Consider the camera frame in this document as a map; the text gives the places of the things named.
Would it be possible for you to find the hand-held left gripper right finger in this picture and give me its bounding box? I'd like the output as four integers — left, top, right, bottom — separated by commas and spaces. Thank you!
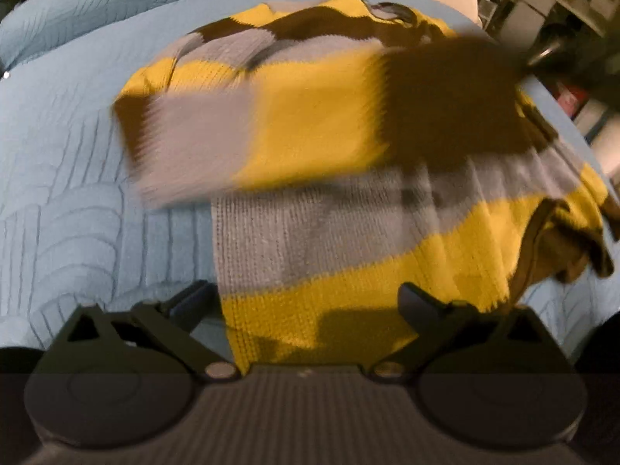
371, 281, 554, 383

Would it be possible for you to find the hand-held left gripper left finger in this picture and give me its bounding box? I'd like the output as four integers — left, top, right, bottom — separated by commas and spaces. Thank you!
63, 280, 240, 383

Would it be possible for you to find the striped yellow brown grey sweater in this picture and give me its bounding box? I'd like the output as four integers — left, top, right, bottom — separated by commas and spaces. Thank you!
112, 0, 616, 366

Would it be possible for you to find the red plastic bucket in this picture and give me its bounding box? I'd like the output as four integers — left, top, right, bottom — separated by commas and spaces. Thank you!
555, 80, 594, 117

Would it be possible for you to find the blue quilted pillow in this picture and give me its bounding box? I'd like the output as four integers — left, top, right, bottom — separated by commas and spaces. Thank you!
0, 0, 214, 69

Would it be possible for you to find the white cabinet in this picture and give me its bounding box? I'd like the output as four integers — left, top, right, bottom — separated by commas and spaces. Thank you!
514, 0, 565, 27

